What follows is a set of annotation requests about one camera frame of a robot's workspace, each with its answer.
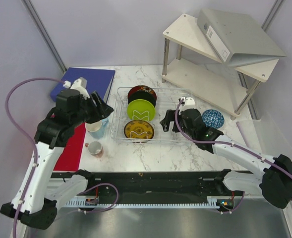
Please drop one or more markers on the blue patterned bowl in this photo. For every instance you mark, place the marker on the blue patterned bowl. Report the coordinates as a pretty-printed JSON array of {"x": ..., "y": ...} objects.
[{"x": 213, "y": 118}]

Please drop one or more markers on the red folder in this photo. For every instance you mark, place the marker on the red folder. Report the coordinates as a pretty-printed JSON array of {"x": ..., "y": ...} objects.
[{"x": 70, "y": 158}]

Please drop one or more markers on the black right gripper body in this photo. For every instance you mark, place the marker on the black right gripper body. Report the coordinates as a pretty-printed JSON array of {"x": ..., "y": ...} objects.
[{"x": 188, "y": 132}]

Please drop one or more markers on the lime green plate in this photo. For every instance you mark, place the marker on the lime green plate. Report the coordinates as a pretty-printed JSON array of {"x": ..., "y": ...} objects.
[{"x": 141, "y": 110}]

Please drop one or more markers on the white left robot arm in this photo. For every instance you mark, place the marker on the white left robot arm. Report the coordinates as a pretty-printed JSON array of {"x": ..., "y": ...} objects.
[{"x": 33, "y": 205}]

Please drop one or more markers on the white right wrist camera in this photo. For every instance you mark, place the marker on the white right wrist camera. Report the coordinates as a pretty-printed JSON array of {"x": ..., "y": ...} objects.
[{"x": 187, "y": 103}]

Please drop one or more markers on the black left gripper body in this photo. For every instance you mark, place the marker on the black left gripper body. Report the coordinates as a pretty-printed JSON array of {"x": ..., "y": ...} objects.
[{"x": 88, "y": 113}]

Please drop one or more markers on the light blue mug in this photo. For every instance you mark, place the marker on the light blue mug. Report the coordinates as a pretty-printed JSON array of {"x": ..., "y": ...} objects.
[{"x": 97, "y": 129}]

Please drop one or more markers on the yellow patterned black plate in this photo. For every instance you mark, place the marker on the yellow patterned black plate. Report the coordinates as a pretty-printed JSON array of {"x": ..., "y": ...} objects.
[{"x": 139, "y": 129}]

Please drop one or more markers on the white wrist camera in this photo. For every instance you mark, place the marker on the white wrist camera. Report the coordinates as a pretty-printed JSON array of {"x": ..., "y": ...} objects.
[
  {"x": 79, "y": 85},
  {"x": 187, "y": 103}
]

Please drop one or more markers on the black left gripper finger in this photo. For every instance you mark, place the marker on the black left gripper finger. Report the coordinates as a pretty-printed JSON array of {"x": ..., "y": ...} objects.
[
  {"x": 103, "y": 110},
  {"x": 97, "y": 101}
]

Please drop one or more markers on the grey ring binder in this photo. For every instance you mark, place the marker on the grey ring binder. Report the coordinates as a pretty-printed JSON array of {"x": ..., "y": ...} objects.
[{"x": 237, "y": 38}]

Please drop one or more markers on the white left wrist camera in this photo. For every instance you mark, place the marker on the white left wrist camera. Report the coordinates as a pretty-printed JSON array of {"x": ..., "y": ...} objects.
[{"x": 79, "y": 85}]

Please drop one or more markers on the light blue cable duct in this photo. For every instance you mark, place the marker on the light blue cable duct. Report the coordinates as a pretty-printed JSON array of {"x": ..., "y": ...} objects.
[{"x": 88, "y": 203}]

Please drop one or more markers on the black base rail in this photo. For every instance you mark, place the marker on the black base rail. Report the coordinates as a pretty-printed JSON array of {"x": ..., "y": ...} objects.
[{"x": 157, "y": 187}]

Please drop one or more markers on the blue ring binder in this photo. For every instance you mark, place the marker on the blue ring binder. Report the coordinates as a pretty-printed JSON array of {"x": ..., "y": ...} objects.
[{"x": 99, "y": 80}]

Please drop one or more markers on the cream two-tier shelf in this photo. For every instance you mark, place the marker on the cream two-tier shelf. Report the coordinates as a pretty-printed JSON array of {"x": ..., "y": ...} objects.
[{"x": 212, "y": 88}]

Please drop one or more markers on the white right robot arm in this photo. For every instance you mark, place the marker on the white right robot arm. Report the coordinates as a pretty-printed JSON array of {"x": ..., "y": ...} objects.
[{"x": 268, "y": 176}]

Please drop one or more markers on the clear wire dish rack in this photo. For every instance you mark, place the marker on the clear wire dish rack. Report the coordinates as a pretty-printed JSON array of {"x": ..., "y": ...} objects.
[{"x": 167, "y": 98}]

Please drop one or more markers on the pink coffee mug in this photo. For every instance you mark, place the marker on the pink coffee mug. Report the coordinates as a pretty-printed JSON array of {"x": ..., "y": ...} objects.
[{"x": 95, "y": 148}]

